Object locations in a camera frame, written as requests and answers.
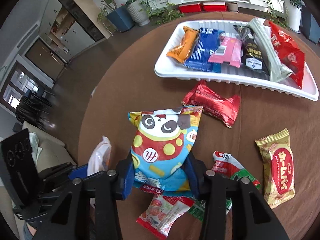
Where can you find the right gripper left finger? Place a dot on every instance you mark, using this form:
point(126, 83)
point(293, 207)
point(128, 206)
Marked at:
point(69, 217)

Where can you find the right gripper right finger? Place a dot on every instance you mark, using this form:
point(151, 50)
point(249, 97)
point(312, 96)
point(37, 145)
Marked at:
point(252, 218)

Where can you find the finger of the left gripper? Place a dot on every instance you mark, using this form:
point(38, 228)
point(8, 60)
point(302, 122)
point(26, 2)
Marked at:
point(81, 172)

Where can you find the white long snack pack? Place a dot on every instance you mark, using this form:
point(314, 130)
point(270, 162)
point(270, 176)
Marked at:
point(100, 157)

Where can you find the gold red pie pack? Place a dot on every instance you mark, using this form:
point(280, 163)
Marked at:
point(275, 150)

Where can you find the green seaweed snack pack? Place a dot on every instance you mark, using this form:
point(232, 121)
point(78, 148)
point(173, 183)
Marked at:
point(228, 166)

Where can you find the panda cartoon snack bag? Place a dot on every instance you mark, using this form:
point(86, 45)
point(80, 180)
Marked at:
point(162, 143)

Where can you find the red white fruit snack pack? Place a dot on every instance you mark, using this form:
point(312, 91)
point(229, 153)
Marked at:
point(162, 212)

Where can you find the small red foil pack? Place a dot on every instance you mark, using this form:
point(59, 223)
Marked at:
point(225, 109)

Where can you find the pale green snack bag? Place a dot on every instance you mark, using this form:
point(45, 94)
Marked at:
point(277, 70)

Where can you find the orange snack bar wrapper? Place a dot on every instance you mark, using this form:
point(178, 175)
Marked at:
point(182, 51)

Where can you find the black snack bag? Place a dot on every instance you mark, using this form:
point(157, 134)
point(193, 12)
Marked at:
point(252, 56)

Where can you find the pink snack bar wrapper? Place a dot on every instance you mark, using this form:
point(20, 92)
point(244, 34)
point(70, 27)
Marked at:
point(229, 52)

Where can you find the red chip bag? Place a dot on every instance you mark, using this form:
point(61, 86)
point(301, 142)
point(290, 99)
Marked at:
point(288, 52)

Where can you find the blue cookie pack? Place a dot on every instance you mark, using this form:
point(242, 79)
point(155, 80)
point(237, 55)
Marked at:
point(207, 42)

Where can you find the person's left hand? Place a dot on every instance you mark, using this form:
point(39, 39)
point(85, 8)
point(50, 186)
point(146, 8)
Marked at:
point(28, 231)

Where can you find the white shelf cabinet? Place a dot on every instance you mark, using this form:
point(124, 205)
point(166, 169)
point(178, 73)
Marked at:
point(66, 29)

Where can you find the white plastic tray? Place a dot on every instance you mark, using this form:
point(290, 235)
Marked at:
point(167, 67)

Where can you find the tall plant blue pot left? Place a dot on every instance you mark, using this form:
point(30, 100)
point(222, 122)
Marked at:
point(118, 16)

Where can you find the plant in white ribbed pot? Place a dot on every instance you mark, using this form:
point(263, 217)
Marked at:
point(137, 12)

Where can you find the trailing plant on console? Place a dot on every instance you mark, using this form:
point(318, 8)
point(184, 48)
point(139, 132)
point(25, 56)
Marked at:
point(161, 11)

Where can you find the left red storage box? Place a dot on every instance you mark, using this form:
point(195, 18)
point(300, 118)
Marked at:
point(190, 8)

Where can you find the red storage box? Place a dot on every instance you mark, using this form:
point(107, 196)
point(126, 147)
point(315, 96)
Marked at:
point(190, 8)
point(214, 6)

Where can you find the large plant blue pot right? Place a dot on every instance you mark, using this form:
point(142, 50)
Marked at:
point(310, 27)

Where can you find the right red storage box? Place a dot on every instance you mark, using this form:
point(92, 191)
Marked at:
point(214, 6)

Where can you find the small beige pot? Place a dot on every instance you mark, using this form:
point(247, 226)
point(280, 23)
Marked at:
point(232, 7)

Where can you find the plant in white pot right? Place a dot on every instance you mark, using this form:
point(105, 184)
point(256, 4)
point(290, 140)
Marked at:
point(293, 11)

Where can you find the trailing plant right console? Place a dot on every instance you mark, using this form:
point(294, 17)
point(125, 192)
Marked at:
point(276, 12)

